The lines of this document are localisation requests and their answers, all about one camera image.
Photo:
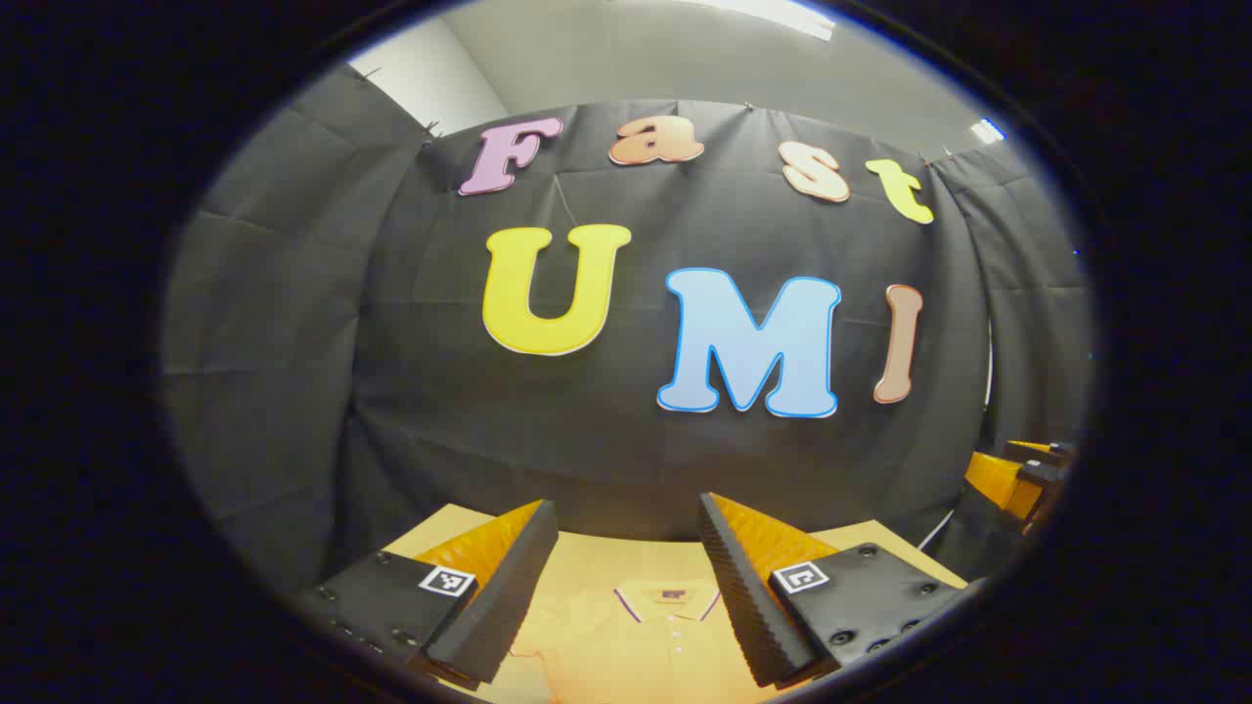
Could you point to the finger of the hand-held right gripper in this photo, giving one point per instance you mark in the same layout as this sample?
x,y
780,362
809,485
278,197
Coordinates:
x,y
998,481
1037,450

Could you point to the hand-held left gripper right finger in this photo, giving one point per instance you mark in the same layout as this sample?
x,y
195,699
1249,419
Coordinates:
x,y
743,596

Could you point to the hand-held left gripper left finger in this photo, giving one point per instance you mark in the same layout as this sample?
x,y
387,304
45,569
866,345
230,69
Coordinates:
x,y
509,587

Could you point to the orange T-shirt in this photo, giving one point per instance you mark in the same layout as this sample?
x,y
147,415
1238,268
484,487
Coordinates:
x,y
665,645

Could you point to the ceiling light panel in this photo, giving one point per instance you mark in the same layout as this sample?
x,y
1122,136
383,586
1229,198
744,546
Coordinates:
x,y
988,130

